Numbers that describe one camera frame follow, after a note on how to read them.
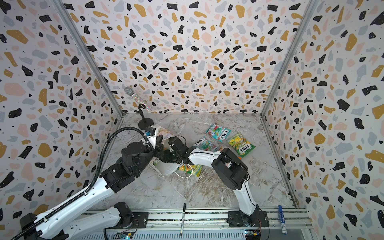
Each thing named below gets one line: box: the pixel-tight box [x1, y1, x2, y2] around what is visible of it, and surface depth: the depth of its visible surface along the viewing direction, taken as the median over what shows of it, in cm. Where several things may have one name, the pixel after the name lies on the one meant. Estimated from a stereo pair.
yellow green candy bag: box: [226, 133, 256, 158], surface depth 103 cm
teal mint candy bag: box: [206, 123, 232, 143], surface depth 109 cm
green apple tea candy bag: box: [178, 163, 203, 177], surface depth 90 cm
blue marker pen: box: [278, 205, 288, 235], surface depth 75 cm
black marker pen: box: [180, 203, 187, 236], surface depth 76 cm
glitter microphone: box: [124, 86, 152, 112], surface depth 94 cm
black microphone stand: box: [133, 103, 154, 130], surface depth 116 cm
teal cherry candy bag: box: [193, 136, 219, 152], surface depth 102 cm
